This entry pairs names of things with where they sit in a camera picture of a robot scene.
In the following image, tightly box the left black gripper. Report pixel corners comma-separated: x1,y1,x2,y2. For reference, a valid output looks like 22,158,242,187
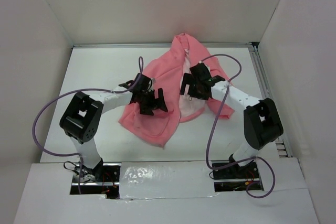
138,88,167,115

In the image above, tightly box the pink zip jacket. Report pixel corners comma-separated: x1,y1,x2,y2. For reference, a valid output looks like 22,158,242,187
119,34,234,147

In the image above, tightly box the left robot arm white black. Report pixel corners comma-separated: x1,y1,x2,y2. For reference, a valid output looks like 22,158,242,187
60,87,168,182

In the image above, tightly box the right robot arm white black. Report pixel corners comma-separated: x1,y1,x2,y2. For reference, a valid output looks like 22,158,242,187
180,73,284,178

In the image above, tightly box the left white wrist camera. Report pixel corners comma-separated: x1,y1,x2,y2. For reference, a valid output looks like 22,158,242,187
118,73,158,94

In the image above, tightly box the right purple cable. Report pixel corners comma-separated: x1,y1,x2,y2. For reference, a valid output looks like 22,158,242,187
198,54,276,199

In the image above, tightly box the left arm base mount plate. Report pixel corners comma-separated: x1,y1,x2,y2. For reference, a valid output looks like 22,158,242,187
63,161,121,199

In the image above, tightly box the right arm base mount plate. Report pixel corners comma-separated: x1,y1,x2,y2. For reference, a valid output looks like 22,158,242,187
209,162,264,192

